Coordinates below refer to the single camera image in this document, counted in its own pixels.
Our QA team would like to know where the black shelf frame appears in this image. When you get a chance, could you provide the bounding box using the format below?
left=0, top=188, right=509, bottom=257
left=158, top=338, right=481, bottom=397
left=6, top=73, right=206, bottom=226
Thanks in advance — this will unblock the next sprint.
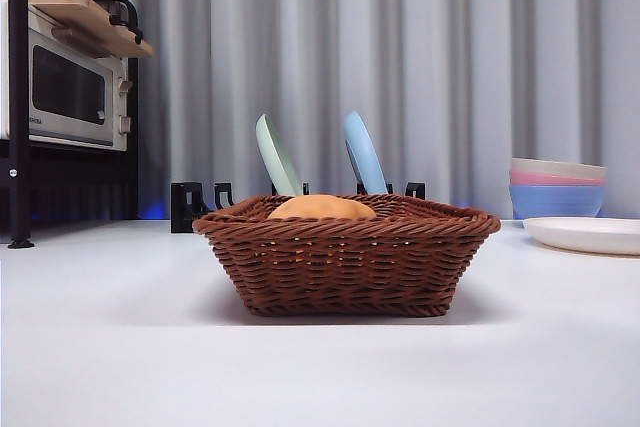
left=0, top=0, right=141, bottom=249

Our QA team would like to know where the pink bowl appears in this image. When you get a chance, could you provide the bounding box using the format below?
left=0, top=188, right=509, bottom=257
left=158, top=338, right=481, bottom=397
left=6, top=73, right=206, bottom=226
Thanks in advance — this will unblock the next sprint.
left=508, top=170, right=608, bottom=187

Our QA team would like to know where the black metal handle bracket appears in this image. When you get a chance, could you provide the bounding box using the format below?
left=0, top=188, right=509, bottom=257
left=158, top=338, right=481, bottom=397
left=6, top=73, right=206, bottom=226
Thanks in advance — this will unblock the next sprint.
left=87, top=0, right=145, bottom=46

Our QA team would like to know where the pale blue plate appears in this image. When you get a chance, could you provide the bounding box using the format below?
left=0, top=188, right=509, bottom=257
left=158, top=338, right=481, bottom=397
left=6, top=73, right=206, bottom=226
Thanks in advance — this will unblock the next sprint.
left=342, top=110, right=390, bottom=196

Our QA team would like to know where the cream bowl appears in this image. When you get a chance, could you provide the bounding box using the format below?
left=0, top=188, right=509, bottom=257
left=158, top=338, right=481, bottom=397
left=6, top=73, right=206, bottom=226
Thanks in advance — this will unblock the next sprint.
left=509, top=157, right=608, bottom=181

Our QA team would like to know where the white toaster oven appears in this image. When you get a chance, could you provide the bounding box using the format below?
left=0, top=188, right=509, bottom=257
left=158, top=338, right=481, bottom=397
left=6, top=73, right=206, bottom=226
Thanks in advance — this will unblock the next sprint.
left=0, top=0, right=132, bottom=153

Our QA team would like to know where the wooden cutting board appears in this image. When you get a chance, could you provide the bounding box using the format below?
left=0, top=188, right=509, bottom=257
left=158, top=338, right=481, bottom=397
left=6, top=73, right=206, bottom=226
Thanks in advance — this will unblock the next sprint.
left=27, top=0, right=155, bottom=59

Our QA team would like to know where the pale green plate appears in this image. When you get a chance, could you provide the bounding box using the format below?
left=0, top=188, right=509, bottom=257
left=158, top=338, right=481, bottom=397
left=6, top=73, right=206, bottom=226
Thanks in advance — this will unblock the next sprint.
left=254, top=113, right=305, bottom=197

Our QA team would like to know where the brown wicker basket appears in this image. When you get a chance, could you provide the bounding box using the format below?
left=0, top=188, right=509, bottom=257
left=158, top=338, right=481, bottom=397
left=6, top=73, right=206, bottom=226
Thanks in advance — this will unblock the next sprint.
left=192, top=193, right=502, bottom=318

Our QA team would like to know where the white flat plate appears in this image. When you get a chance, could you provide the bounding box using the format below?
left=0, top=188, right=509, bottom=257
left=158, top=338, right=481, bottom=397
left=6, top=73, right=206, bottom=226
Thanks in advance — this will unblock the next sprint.
left=522, top=216, right=640, bottom=257

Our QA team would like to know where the blue bowl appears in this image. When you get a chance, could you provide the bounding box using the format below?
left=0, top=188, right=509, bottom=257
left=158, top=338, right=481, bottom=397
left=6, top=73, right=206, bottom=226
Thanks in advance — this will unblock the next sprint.
left=507, top=183, right=608, bottom=220

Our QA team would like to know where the grey curtain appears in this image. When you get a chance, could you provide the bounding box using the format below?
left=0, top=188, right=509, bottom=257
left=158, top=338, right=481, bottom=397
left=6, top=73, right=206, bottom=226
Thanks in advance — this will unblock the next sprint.
left=0, top=0, right=640, bottom=222

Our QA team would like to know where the brown potato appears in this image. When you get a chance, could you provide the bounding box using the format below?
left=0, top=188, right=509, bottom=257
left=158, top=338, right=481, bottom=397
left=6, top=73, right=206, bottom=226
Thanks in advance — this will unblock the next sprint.
left=267, top=194, right=377, bottom=221

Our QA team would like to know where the black dish rack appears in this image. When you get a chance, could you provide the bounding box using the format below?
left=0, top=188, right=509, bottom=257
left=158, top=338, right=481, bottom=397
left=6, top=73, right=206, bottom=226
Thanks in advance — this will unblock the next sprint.
left=169, top=180, right=426, bottom=235

